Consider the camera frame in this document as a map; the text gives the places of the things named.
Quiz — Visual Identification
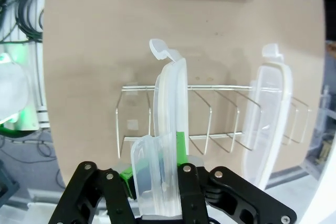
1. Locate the steel wire rack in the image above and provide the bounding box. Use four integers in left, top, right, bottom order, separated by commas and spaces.
114, 83, 313, 158

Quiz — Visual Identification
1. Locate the clear plastic latch lid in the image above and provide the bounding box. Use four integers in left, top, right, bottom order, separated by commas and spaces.
130, 38, 190, 218
241, 43, 294, 191

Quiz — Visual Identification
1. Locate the black cable bundle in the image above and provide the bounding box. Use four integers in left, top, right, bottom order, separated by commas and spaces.
0, 0, 48, 44

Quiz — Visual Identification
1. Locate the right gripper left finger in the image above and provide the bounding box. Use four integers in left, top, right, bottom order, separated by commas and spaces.
48, 161, 137, 224

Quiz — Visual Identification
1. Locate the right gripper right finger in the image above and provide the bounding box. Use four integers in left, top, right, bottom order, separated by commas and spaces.
175, 131, 298, 224

